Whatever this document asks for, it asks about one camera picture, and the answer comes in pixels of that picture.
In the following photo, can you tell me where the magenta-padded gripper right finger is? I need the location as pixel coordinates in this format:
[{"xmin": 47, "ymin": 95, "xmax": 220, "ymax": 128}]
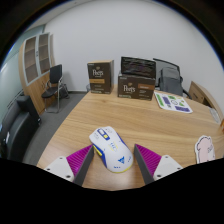
[{"xmin": 133, "ymin": 143, "xmax": 184, "ymax": 185}]

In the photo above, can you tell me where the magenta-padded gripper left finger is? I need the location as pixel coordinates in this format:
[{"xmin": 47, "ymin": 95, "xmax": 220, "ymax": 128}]
[{"xmin": 43, "ymin": 143, "xmax": 96, "ymax": 187}]

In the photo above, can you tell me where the white blue yellow computer mouse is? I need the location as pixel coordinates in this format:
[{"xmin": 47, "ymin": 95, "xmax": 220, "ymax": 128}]
[{"xmin": 88, "ymin": 125, "xmax": 134, "ymax": 174}]

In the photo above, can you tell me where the pink pig-shaped mouse pad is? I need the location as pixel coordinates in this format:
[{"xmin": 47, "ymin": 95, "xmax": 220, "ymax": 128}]
[{"xmin": 194, "ymin": 134, "xmax": 217, "ymax": 165}]

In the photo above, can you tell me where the white sticker sheet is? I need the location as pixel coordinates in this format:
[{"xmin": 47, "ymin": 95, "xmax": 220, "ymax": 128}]
[{"xmin": 153, "ymin": 91, "xmax": 194, "ymax": 114}]

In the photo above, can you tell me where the wide brown cardboard box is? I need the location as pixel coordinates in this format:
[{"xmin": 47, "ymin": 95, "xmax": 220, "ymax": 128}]
[{"xmin": 117, "ymin": 73, "xmax": 157, "ymax": 101}]

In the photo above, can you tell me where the round grey printed mat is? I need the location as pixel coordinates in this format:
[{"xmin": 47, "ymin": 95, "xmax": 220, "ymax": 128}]
[{"xmin": 208, "ymin": 106, "xmax": 222, "ymax": 125}]

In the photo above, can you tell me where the grey backpack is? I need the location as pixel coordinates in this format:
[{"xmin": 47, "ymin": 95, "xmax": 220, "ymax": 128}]
[{"xmin": 159, "ymin": 66, "xmax": 184, "ymax": 98}]

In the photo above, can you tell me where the wooden side desk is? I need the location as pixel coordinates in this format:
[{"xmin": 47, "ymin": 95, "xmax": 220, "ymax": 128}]
[{"xmin": 188, "ymin": 80, "xmax": 224, "ymax": 123}]

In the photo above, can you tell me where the tall brown cardboard box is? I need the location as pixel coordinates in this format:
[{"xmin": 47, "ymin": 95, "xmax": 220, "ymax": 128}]
[{"xmin": 87, "ymin": 60, "xmax": 115, "ymax": 95}]

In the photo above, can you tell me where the wooden shelf unit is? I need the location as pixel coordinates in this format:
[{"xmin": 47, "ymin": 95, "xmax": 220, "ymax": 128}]
[{"xmin": 18, "ymin": 32, "xmax": 56, "ymax": 116}]

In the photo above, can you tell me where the black visitor chair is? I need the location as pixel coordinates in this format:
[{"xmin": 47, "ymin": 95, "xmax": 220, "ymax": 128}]
[{"xmin": 41, "ymin": 64, "xmax": 70, "ymax": 114}]

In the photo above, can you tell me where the black cardboard box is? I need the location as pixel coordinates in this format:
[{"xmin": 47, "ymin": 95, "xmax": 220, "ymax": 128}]
[{"xmin": 120, "ymin": 56, "xmax": 157, "ymax": 80}]

